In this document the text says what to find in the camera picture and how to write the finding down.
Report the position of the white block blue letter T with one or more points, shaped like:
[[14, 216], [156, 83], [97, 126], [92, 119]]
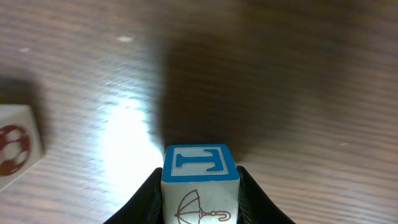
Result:
[[199, 184]]

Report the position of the red letter U block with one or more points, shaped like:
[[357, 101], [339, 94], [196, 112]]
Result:
[[20, 142]]

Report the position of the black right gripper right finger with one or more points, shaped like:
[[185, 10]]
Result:
[[255, 207]]

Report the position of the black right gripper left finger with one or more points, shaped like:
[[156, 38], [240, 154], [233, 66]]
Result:
[[145, 206]]

